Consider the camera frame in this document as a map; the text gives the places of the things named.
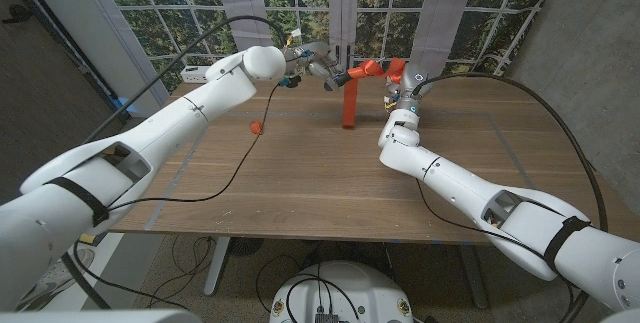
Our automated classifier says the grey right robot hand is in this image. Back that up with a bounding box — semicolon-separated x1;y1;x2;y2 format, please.
383;62;434;114

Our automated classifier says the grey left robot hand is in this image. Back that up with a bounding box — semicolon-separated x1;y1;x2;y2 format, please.
282;41;351;92

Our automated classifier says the black blue handled screwdriver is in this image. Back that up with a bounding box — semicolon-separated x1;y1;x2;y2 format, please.
327;70;356;89

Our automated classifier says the orange satin ribbon roll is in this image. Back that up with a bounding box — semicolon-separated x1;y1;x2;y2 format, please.
341;57;407;129

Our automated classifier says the printed window forest backdrop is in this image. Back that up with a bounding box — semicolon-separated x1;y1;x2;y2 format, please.
92;0;561;95

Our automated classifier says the white power strip box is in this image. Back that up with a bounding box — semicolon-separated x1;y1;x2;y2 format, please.
180;65;214;85

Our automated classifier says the black round ribbed disc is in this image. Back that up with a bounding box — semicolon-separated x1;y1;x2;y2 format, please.
228;236;265;258

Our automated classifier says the white robot torso base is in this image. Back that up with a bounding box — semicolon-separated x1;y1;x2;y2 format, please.
268;260;415;323

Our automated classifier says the white table leg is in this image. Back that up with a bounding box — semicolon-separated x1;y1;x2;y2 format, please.
203;236;232;297

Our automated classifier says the grey white sneaker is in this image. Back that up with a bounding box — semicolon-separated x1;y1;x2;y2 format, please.
17;247;96;310

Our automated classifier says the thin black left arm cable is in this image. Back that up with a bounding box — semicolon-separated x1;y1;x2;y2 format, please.
107;84;280;212

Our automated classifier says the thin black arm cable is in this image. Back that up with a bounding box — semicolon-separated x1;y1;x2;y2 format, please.
415;178;576;314
107;84;280;212

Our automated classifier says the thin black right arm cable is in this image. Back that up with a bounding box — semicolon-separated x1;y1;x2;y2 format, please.
415;178;576;314

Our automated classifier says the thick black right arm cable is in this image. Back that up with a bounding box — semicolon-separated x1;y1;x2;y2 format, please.
412;72;610;323

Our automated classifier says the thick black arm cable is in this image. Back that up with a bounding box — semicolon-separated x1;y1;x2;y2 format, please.
59;14;287;310
412;72;610;323

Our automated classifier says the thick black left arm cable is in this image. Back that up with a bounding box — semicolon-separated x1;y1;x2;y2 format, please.
59;14;287;310

